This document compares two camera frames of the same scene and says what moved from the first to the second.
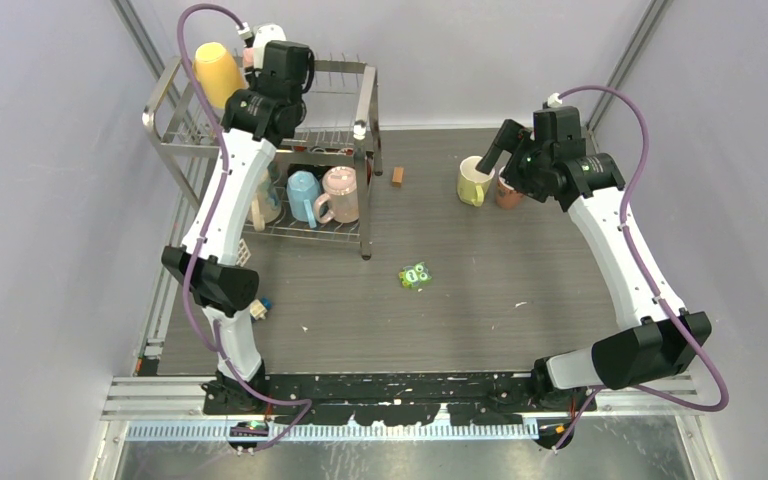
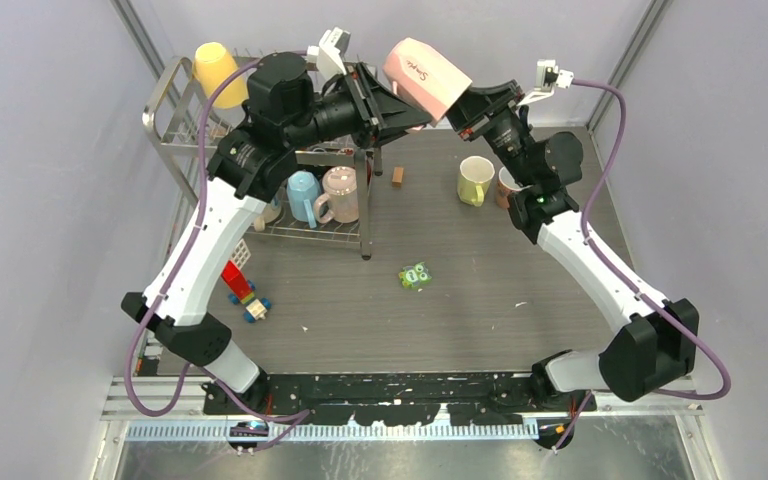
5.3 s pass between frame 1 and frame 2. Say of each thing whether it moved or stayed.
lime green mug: stayed
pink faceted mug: moved
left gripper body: moved
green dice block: stayed
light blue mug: stayed
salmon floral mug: stayed
